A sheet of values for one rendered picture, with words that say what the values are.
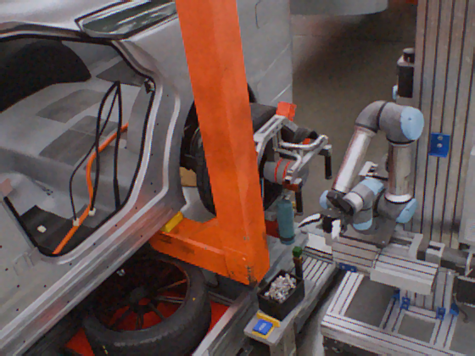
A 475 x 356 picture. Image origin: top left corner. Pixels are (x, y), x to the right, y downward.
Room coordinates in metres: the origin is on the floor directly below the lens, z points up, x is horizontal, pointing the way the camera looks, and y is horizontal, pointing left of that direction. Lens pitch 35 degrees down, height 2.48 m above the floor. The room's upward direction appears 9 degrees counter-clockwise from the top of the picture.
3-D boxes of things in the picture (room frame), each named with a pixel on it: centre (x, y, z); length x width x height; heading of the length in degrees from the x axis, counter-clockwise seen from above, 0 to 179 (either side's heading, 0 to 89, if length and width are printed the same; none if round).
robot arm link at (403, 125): (1.79, -0.66, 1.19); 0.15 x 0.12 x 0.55; 41
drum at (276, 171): (2.38, -0.26, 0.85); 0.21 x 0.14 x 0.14; 52
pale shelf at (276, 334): (1.83, -0.12, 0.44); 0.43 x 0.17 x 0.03; 142
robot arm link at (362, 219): (1.63, -0.45, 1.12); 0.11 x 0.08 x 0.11; 41
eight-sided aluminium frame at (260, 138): (2.42, -0.21, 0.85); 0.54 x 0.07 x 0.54; 142
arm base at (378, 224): (1.90, -0.57, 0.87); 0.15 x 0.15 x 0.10
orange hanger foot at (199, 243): (2.22, 0.28, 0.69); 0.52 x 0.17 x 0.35; 52
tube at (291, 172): (2.27, -0.24, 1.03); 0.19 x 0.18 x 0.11; 52
